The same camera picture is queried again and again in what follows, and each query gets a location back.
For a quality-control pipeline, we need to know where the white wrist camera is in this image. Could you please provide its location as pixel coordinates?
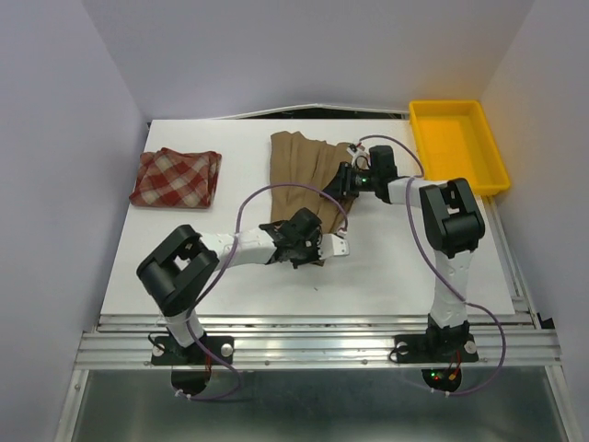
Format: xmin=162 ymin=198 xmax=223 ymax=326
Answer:
xmin=318 ymin=230 xmax=350 ymax=261
xmin=347 ymin=144 xmax=370 ymax=169

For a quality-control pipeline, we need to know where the aluminium rail frame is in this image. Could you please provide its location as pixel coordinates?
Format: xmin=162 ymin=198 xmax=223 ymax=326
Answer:
xmin=56 ymin=197 xmax=583 ymax=441

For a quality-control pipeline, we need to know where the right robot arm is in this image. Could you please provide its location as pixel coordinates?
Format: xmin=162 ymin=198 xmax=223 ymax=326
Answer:
xmin=324 ymin=145 xmax=486 ymax=364

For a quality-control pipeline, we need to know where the tan skirt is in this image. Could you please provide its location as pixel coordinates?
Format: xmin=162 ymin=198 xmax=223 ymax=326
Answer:
xmin=269 ymin=132 xmax=352 ymax=234

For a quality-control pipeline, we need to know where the purple cable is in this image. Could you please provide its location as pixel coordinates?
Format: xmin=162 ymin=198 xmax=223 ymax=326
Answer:
xmin=353 ymin=134 xmax=508 ymax=398
xmin=186 ymin=182 xmax=351 ymax=401

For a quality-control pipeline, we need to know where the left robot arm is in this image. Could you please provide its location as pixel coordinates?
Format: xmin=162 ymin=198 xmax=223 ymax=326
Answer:
xmin=136 ymin=208 xmax=322 ymax=363

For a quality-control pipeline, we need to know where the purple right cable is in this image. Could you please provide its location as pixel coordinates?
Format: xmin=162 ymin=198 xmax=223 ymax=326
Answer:
xmin=353 ymin=134 xmax=508 ymax=398

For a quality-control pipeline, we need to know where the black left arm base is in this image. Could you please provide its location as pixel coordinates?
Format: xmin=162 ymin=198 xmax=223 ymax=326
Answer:
xmin=147 ymin=334 xmax=235 ymax=366

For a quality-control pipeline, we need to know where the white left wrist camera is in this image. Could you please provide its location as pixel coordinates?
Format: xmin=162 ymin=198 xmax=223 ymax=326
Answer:
xmin=318 ymin=230 xmax=350 ymax=261

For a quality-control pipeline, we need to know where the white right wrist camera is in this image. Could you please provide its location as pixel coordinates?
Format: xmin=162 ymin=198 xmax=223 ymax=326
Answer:
xmin=347 ymin=144 xmax=370 ymax=169

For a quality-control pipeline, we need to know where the red plaid skirt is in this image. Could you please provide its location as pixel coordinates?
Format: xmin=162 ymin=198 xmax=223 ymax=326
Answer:
xmin=129 ymin=147 xmax=223 ymax=209

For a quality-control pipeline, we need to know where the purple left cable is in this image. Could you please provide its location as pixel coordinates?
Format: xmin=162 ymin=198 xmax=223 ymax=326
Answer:
xmin=186 ymin=182 xmax=351 ymax=401

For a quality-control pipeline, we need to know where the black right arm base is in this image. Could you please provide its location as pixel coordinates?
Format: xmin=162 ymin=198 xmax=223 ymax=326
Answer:
xmin=388 ymin=333 xmax=479 ymax=365

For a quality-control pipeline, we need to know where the yellow plastic bin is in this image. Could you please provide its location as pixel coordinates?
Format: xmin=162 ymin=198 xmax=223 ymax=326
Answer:
xmin=409 ymin=100 xmax=511 ymax=196

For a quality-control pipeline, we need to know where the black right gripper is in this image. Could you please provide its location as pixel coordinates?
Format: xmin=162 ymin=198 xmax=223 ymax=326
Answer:
xmin=319 ymin=160 xmax=379 ymax=199

